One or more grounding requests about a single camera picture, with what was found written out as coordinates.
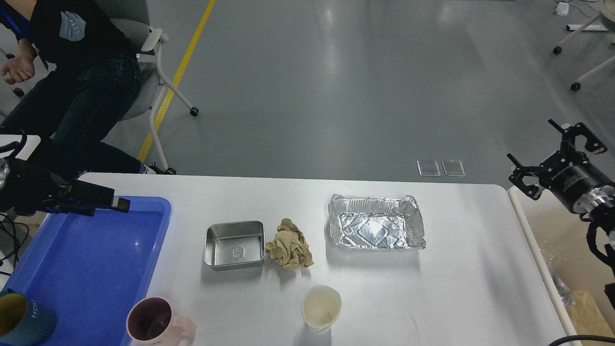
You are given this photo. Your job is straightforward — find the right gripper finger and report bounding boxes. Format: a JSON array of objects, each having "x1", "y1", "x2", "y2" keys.
[
  {"x1": 548, "y1": 120, "x2": 608, "y2": 161},
  {"x1": 507, "y1": 153, "x2": 551, "y2": 200}
]

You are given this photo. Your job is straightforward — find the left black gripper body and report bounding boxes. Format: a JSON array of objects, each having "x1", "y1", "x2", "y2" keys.
[{"x1": 0, "y1": 159, "x2": 70, "y2": 214}]

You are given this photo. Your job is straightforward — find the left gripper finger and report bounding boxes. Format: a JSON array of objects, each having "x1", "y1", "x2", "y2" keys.
[{"x1": 70, "y1": 180, "x2": 131, "y2": 217}]

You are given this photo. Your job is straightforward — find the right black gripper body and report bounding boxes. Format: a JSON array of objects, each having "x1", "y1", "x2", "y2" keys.
[{"x1": 539, "y1": 154, "x2": 614, "y2": 214}]

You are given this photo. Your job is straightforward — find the pink mug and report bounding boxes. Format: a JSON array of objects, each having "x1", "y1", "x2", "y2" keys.
[{"x1": 125, "y1": 297, "x2": 197, "y2": 346}]

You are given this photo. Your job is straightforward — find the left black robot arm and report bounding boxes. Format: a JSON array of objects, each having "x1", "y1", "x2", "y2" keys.
[{"x1": 0, "y1": 126, "x2": 131, "y2": 216}]

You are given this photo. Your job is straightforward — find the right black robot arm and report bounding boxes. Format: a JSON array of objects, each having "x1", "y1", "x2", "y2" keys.
[{"x1": 507, "y1": 120, "x2": 615, "y2": 271}]

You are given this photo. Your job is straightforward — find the white side table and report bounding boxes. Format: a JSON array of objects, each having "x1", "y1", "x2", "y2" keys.
[{"x1": 0, "y1": 134, "x2": 40, "y2": 161}]

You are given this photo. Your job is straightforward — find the blue plastic tray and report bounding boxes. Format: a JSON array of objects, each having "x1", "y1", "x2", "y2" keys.
[{"x1": 6, "y1": 196, "x2": 172, "y2": 346}]

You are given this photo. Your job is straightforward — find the right floor plate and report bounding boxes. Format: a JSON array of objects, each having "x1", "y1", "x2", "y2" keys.
[{"x1": 441, "y1": 160, "x2": 466, "y2": 177}]

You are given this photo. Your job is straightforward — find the floor plate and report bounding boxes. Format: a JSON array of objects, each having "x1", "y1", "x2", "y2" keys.
[
  {"x1": 441, "y1": 160, "x2": 466, "y2": 177},
  {"x1": 417, "y1": 160, "x2": 441, "y2": 177}
]

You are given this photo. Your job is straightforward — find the left floor plate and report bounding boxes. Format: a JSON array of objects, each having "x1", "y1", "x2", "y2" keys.
[{"x1": 417, "y1": 160, "x2": 441, "y2": 177}]

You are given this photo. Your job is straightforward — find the white plastic bin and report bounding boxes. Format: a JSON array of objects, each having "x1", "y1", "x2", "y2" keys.
[{"x1": 508, "y1": 185, "x2": 615, "y2": 346}]

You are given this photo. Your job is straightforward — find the person in black clothes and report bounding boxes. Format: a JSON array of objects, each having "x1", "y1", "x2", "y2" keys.
[{"x1": 1, "y1": 0, "x2": 158, "y2": 180}]

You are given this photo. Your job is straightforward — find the blue mug yellow inside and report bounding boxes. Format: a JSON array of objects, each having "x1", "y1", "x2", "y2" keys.
[{"x1": 0, "y1": 289, "x2": 57, "y2": 346}]

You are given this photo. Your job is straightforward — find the white wheeled furniture base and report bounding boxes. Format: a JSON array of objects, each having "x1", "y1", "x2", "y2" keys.
[{"x1": 553, "y1": 0, "x2": 615, "y2": 92}]

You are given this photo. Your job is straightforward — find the steel rectangular container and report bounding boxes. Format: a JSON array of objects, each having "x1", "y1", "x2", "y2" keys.
[{"x1": 203, "y1": 221, "x2": 265, "y2": 272}]

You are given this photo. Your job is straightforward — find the aluminium foil tray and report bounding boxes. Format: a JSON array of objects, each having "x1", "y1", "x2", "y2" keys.
[{"x1": 329, "y1": 194, "x2": 427, "y2": 250}]

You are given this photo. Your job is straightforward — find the grey office chair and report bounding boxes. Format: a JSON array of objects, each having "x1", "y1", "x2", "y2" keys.
[{"x1": 96, "y1": 0, "x2": 199, "y2": 174}]

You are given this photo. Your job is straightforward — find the crumpled brown paper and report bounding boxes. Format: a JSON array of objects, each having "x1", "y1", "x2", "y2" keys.
[{"x1": 264, "y1": 218, "x2": 314, "y2": 272}]

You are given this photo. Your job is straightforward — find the white paper cup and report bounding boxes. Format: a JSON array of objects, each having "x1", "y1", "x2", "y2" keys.
[{"x1": 301, "y1": 285, "x2": 342, "y2": 334}]

